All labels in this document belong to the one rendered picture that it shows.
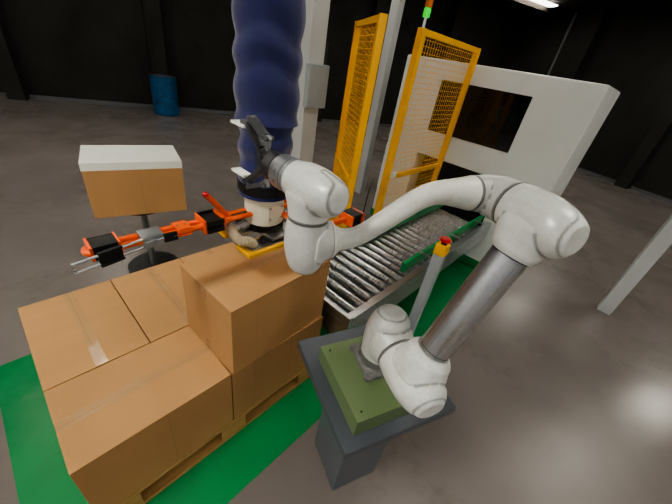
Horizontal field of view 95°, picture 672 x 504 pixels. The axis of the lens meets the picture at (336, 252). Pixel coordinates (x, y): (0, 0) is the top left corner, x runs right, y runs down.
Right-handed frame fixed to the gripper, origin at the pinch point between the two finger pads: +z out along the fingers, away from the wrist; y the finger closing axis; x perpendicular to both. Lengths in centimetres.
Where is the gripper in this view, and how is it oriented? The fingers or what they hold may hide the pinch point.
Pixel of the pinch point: (237, 146)
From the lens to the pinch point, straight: 98.2
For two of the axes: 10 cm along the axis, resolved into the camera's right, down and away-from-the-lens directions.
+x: 6.8, -2.9, 6.7
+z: -7.1, -4.7, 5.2
